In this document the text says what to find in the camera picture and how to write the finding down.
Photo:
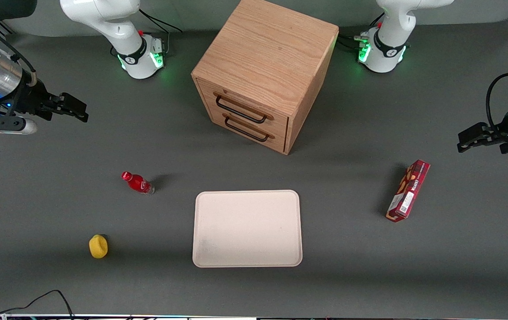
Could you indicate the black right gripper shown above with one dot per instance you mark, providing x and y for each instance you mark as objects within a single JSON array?
[{"x": 30, "y": 98}]

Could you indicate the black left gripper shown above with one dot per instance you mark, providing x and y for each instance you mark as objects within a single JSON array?
[{"x": 504, "y": 129}]

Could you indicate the wooden drawer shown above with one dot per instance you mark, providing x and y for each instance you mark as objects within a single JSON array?
[
  {"x": 278, "y": 141},
  {"x": 276, "y": 125}
]

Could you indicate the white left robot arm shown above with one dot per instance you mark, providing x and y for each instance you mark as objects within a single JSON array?
[{"x": 392, "y": 40}]

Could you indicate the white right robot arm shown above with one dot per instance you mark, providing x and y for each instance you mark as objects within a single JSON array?
[{"x": 120, "y": 26}]

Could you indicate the wooden drawer cabinet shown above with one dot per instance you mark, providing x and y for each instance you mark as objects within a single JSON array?
[{"x": 272, "y": 49}]

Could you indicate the red snack box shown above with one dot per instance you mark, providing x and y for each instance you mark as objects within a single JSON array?
[{"x": 409, "y": 191}]

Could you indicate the small red bottle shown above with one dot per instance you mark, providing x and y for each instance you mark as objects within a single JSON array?
[{"x": 138, "y": 183}]

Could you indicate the yellow sponge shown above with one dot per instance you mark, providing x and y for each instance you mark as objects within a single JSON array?
[{"x": 98, "y": 247}]

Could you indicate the beige plastic tray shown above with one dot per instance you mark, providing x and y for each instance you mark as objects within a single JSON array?
[{"x": 247, "y": 229}]

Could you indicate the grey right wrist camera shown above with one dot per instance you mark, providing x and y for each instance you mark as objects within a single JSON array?
[{"x": 18, "y": 126}]

